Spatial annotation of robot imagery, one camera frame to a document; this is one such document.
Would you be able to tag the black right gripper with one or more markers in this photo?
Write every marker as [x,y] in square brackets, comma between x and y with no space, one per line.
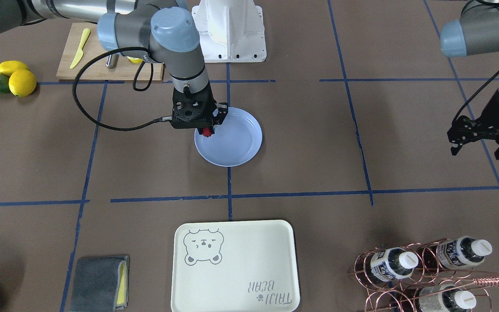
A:
[221,113]

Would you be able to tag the red strawberry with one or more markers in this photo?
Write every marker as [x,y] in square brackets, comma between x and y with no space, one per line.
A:
[207,132]

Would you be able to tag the blue plate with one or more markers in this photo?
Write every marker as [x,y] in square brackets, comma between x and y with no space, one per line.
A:
[236,141]

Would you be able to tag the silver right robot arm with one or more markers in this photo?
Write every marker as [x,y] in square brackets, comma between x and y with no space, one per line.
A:
[155,31]

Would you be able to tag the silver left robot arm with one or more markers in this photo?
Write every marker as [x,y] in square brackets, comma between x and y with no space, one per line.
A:
[476,32]

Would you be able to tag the lemon half slice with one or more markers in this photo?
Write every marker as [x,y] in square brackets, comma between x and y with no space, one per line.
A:
[135,60]

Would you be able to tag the yellow plastic knife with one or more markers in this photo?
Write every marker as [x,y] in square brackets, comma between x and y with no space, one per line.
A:
[80,49]

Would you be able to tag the bottle with white cap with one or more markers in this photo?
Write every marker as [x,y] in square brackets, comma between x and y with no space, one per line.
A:
[394,263]

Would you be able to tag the cream bear tray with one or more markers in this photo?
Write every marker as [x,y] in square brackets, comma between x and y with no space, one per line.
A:
[235,266]

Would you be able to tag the large yellow lemon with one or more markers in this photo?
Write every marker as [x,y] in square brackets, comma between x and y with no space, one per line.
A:
[22,83]

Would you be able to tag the small yellow lemon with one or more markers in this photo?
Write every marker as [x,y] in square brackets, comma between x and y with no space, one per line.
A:
[7,68]

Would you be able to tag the grey folded cloth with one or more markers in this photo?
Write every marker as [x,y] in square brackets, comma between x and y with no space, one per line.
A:
[101,284]

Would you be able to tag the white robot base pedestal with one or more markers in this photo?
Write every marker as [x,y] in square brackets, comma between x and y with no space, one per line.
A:
[231,31]

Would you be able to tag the copper wire bottle rack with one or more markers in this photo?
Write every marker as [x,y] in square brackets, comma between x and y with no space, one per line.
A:
[395,295]

